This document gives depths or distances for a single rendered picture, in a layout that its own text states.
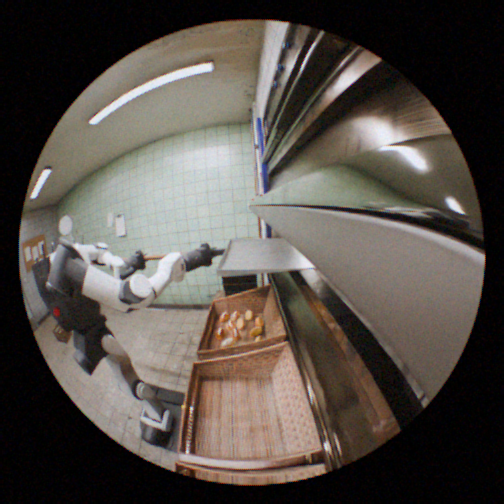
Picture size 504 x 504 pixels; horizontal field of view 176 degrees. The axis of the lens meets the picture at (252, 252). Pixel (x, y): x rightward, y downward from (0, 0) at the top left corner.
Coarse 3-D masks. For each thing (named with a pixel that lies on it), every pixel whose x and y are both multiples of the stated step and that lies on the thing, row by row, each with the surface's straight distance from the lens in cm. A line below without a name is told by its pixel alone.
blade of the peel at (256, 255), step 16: (240, 240) 113; (256, 240) 112; (272, 240) 110; (224, 256) 79; (240, 256) 81; (256, 256) 79; (272, 256) 77; (288, 256) 77; (224, 272) 61; (240, 272) 60; (256, 272) 60
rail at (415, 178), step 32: (352, 160) 6; (384, 160) 4; (416, 160) 4; (448, 160) 4; (288, 192) 12; (320, 192) 7; (352, 192) 5; (384, 192) 4; (416, 192) 4; (448, 192) 3; (416, 224) 4; (448, 224) 3; (480, 224) 3
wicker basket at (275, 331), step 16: (256, 288) 126; (272, 288) 118; (224, 304) 134; (240, 304) 133; (256, 304) 133; (272, 304) 113; (208, 320) 117; (272, 320) 107; (208, 336) 118; (224, 336) 120; (272, 336) 103; (208, 352) 92; (224, 352) 91; (240, 352) 90
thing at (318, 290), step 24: (312, 288) 50; (336, 312) 41; (336, 336) 39; (360, 336) 36; (360, 360) 33; (384, 360) 34; (384, 384) 31; (408, 384) 33; (384, 408) 31; (408, 408) 32
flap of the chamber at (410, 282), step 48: (288, 240) 11; (336, 240) 6; (384, 240) 4; (432, 240) 3; (384, 288) 4; (432, 288) 3; (480, 288) 3; (384, 336) 4; (432, 336) 3; (432, 384) 4
